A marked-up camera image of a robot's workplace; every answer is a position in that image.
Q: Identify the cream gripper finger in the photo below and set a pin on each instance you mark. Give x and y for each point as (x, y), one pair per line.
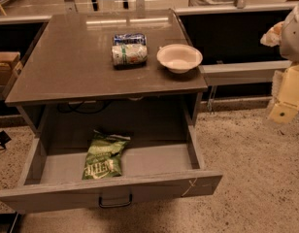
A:
(284, 105)
(273, 36)

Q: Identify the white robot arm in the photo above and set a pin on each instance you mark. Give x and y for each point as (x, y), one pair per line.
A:
(289, 46)

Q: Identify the blue snack bag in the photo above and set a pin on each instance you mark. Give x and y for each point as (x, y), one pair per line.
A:
(134, 38)

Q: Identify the grey counter cabinet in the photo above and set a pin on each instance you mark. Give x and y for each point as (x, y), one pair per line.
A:
(72, 62)

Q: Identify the open grey top drawer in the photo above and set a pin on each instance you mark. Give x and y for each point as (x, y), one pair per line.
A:
(162, 160)

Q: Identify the green jalapeno chip bag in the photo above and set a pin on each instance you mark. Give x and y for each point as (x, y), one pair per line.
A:
(103, 159)

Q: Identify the white paper bowl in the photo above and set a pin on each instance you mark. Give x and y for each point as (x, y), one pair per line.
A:
(179, 58)

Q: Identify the cardboard box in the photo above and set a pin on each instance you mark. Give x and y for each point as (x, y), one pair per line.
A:
(10, 65)

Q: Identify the small black floor device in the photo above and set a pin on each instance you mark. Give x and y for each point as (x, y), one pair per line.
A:
(4, 139)

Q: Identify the black drawer handle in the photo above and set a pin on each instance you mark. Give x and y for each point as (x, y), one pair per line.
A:
(109, 203)

